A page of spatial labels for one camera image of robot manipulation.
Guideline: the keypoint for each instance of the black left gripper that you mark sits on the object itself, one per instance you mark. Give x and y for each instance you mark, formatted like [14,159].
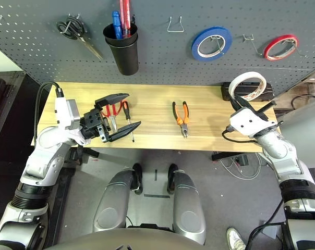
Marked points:
[93,122]

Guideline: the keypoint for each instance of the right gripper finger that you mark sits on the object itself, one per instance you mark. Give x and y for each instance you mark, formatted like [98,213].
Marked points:
[267,107]
[242,102]

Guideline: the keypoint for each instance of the black orange screwdriver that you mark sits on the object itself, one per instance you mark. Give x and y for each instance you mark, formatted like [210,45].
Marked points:
[125,108]

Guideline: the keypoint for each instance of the white tape roll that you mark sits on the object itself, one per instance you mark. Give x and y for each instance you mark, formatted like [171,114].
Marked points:
[247,76]

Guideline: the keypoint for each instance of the orange black pliers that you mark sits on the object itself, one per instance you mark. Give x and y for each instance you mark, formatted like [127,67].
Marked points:
[184,129]

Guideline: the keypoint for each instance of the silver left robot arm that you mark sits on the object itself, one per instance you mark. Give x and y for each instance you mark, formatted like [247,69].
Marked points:
[42,156]

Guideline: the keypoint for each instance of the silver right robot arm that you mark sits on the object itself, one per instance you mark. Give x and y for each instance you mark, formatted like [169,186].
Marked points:
[285,156]

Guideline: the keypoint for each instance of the grey metal pegboard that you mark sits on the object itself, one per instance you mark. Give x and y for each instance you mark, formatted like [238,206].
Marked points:
[160,65]

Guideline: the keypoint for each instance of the black flat tool case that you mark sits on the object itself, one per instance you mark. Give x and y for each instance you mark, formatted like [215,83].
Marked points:
[268,93]

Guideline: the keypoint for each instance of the light grey chair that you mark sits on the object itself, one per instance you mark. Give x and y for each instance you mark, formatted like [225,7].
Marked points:
[303,135]

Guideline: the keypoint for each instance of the black outer holder cup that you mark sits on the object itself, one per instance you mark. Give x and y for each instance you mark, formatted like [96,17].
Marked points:
[126,62]

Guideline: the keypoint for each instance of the black holder cup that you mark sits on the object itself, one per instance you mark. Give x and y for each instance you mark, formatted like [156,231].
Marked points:
[109,32]
[126,62]

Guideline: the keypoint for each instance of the red tape roll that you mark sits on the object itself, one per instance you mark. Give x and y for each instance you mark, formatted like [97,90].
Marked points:
[266,52]

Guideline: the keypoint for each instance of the black power adapter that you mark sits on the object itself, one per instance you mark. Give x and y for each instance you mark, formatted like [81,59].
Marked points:
[243,159]

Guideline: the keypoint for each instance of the black left robot foot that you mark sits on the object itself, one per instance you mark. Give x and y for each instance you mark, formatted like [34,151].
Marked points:
[138,179]

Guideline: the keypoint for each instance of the black robot foot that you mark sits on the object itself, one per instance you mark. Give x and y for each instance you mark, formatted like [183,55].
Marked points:
[172,179]
[138,179]

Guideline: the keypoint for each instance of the short black floor tape strip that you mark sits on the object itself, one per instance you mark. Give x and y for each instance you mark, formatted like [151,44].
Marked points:
[156,175]

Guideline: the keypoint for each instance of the blue tape roll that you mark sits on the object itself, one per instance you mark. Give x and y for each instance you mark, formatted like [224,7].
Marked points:
[195,49]

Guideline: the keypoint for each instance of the black inner holder cup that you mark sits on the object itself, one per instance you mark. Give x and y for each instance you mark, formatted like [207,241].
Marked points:
[109,32]

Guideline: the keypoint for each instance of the black right robot foot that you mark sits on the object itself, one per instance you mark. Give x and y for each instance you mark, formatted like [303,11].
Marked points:
[172,179]

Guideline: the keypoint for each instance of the silver left robot leg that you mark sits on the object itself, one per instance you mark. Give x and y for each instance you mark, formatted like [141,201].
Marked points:
[110,203]

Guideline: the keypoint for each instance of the silver robot leg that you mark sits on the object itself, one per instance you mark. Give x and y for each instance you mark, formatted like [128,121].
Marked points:
[110,203]
[188,208]

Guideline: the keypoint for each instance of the long black floor tape strip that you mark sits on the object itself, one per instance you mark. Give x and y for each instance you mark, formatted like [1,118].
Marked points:
[157,195]

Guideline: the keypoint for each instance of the silver right robot leg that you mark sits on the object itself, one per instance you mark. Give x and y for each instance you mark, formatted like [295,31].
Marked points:
[188,208]

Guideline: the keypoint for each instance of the large black hard case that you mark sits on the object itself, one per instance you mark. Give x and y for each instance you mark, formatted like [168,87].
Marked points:
[3,91]

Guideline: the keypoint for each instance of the small grey floor box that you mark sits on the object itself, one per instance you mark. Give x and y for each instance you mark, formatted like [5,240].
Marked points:
[269,231]

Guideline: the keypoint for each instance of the grey robot torso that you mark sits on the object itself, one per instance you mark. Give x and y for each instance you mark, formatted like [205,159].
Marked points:
[121,240]

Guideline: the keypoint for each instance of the white bystander shoe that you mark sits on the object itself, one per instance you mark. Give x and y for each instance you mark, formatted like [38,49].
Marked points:
[235,239]

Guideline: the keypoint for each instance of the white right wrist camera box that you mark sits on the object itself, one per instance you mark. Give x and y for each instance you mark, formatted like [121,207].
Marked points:
[247,122]

